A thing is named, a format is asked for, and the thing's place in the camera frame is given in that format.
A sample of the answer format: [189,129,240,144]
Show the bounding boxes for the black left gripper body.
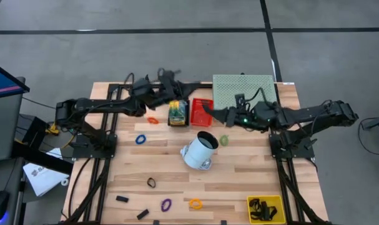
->
[147,67,181,110]

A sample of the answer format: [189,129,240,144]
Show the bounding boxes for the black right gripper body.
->
[227,102,276,132]

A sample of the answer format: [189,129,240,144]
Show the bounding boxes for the small dark green box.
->
[169,100,180,117]

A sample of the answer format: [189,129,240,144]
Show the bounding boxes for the purple coil wristband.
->
[160,198,172,213]

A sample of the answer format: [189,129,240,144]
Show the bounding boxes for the black desk beam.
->
[11,117,74,176]

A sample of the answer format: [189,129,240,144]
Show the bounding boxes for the red mesh basket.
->
[190,97,214,128]

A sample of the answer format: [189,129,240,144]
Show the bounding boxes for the pale green perforated metal shelf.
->
[212,74,280,111]

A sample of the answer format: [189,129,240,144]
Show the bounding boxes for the black mesh basket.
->
[167,99,190,128]

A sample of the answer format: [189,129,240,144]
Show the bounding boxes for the white cylindrical cup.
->
[180,131,220,171]

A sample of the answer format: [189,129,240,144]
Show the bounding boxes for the yellow plastic bin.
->
[245,194,286,224]

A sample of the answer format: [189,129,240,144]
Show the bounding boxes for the yellow coil wristband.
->
[189,198,204,210]

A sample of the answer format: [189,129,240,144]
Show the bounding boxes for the white printed paper sheet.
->
[22,161,70,198]

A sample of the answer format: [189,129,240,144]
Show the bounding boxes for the computer monitor blue screen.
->
[0,59,31,101]

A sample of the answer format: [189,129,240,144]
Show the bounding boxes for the black aluminium table frame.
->
[64,81,330,225]

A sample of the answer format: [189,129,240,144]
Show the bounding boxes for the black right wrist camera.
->
[234,93,247,109]

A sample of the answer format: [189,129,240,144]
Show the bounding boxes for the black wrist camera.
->
[234,93,247,109]
[131,77,152,98]

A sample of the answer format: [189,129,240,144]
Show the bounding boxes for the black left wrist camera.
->
[131,77,152,98]

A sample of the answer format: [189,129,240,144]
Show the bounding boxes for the yellow cable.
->
[45,121,79,149]

